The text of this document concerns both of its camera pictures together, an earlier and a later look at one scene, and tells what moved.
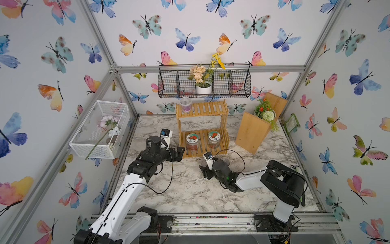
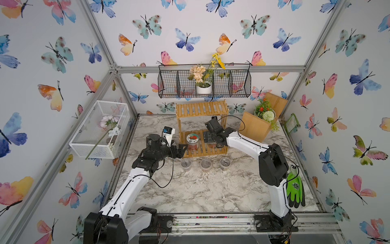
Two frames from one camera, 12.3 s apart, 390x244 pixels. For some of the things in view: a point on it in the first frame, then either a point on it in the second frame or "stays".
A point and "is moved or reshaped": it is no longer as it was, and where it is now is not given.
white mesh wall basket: x=102 y=133 stays
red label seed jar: x=226 y=160 is moved or reshaped
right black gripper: x=205 y=171 -> x=206 y=135
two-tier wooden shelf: x=199 y=143 stays
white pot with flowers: x=203 y=77 stays
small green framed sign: x=291 y=123 stays
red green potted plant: x=263 y=111 stays
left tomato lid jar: x=192 y=140 stays
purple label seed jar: x=186 y=104 -> x=186 y=164
